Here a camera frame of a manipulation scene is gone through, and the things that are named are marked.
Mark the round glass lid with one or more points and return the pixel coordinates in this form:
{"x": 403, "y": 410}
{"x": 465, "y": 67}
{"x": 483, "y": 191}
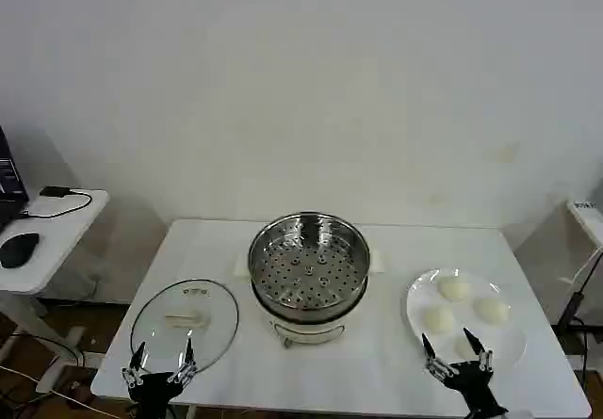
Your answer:
{"x": 184, "y": 315}

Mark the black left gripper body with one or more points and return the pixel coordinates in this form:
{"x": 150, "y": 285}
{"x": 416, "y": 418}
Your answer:
{"x": 153, "y": 391}

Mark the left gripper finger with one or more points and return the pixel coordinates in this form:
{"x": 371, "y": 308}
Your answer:
{"x": 134, "y": 367}
{"x": 187, "y": 365}

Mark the black computer mouse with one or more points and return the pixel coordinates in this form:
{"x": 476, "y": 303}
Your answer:
{"x": 19, "y": 248}

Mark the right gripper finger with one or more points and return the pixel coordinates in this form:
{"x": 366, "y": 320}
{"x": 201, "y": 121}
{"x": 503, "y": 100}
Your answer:
{"x": 435, "y": 365}
{"x": 483, "y": 358}

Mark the white round plate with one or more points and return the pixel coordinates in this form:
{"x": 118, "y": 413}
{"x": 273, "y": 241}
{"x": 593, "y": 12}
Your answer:
{"x": 499, "y": 339}

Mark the white steamed bun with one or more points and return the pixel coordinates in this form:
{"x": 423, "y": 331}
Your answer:
{"x": 491, "y": 311}
{"x": 454, "y": 289}
{"x": 438, "y": 320}

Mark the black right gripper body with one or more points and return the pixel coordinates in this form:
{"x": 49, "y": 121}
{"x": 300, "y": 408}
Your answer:
{"x": 473, "y": 383}

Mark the steel perforated steamer basket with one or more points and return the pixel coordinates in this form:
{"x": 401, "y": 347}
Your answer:
{"x": 308, "y": 268}

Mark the white side desk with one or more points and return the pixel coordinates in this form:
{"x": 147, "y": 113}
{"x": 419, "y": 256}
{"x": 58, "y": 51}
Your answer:
{"x": 56, "y": 235}

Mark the white electric pot base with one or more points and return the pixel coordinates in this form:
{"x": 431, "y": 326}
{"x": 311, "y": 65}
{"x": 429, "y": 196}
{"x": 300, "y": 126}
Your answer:
{"x": 308, "y": 332}

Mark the dark computer monitor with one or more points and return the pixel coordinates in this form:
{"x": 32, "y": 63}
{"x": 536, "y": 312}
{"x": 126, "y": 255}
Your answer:
{"x": 9, "y": 179}

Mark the white side table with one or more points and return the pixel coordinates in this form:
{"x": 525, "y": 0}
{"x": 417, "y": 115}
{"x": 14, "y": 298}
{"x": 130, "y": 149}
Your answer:
{"x": 589, "y": 219}

